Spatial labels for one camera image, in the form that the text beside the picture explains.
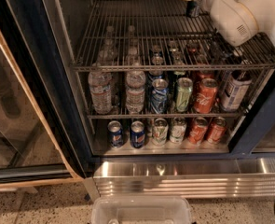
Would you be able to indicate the right pepsi can bottom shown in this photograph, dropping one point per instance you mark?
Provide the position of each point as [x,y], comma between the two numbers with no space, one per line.
[137,134]

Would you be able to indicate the silver blue redbull can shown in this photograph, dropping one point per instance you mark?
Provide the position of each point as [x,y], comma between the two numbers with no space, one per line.
[192,9]

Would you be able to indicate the pepsi can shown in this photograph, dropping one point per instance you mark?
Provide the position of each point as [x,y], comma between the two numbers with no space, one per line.
[115,133]
[137,134]

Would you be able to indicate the white green can bottom right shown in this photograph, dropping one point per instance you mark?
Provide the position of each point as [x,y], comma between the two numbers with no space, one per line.
[178,129]

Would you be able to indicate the right red coke can bottom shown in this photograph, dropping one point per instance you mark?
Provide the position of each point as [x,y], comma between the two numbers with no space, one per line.
[216,130]

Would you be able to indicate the right clear water bottle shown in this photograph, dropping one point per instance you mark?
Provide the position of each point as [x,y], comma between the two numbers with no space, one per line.
[135,82]

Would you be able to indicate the blue pepsi can middle shelf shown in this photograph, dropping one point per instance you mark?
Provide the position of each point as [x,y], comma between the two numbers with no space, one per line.
[158,96]

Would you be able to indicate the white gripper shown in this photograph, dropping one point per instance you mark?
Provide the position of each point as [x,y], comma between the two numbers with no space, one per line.
[234,20]

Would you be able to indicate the clear water bottle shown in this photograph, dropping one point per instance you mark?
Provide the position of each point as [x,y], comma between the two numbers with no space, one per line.
[135,82]
[100,90]

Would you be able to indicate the left clear water bottle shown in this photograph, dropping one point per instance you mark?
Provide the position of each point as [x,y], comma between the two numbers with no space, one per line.
[100,90]

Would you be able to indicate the left red coke can bottom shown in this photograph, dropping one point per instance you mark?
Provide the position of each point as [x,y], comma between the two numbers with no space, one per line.
[198,130]

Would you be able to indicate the white green can bottom left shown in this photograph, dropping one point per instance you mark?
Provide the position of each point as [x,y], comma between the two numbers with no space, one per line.
[159,132]

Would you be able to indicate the clear plastic bin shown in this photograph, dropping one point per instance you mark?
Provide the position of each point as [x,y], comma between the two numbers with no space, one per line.
[141,210]

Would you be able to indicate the red coca-cola can middle shelf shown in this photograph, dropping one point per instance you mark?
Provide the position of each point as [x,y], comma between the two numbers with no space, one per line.
[207,91]

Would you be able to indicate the top wire fridge shelf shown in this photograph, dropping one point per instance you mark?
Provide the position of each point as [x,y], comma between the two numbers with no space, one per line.
[166,39]

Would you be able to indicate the steel fridge base grille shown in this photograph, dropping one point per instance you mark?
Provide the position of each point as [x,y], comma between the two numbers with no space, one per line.
[188,179]

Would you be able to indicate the open glass fridge door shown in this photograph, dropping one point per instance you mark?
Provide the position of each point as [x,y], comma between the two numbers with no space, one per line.
[32,149]

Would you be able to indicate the green soda can middle shelf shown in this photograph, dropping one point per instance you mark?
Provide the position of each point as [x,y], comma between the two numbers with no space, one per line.
[183,93]

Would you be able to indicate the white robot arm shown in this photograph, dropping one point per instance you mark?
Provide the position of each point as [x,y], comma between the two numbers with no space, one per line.
[264,13]

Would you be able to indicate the white blue can middle shelf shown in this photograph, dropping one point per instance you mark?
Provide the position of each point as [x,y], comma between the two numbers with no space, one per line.
[237,85]

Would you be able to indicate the wire fridge shelf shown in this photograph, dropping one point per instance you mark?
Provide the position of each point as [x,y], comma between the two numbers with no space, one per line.
[166,39]
[123,113]

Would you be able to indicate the left pepsi can bottom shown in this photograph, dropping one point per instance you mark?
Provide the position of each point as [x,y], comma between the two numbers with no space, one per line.
[115,133]

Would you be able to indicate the middle wire fridge shelf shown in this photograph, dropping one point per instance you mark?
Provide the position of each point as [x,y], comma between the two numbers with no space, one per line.
[123,113]

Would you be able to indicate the white green can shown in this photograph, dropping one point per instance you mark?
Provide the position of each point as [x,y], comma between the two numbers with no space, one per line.
[159,132]
[178,129]

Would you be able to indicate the red coke can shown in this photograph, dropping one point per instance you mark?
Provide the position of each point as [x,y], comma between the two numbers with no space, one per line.
[216,130]
[198,130]

